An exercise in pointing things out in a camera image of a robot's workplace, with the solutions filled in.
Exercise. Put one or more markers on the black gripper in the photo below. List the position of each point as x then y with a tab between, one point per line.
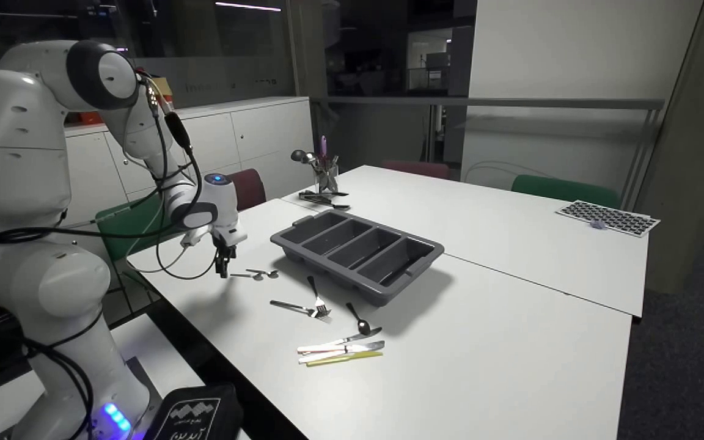
222	246

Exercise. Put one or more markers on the small dark metal spoon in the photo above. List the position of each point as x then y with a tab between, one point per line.
242	275
270	272

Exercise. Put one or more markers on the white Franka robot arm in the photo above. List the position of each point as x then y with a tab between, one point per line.
18	148

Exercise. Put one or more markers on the black spoon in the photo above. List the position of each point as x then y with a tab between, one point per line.
363	327

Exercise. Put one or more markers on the dark red chair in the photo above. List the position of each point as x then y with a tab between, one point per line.
421	169
247	188

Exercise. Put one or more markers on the dark metal cutlery piece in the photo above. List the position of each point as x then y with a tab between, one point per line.
313	292

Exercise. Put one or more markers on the green chair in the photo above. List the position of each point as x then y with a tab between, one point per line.
563	188
134	220

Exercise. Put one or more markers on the white plastic knife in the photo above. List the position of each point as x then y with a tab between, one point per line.
327	349

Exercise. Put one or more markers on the white cabinet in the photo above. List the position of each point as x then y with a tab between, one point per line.
262	137

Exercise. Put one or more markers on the black ladle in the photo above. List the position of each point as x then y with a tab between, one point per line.
299	154

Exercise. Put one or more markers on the yellow-green plastic knife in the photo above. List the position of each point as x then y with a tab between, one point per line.
327	359

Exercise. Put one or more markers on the black control box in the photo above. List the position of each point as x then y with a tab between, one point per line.
195	415

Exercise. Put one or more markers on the purple kitchen utensil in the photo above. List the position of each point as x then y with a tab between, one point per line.
322	148

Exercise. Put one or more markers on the grey plastic cutlery tray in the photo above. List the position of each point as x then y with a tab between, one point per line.
416	259

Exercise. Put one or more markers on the ceiling light strip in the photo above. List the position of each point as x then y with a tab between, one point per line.
244	5

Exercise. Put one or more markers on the grey metal handrail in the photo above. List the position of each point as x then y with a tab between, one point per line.
490	104

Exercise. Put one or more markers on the checkerboard calibration sheet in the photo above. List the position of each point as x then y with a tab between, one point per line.
608	217

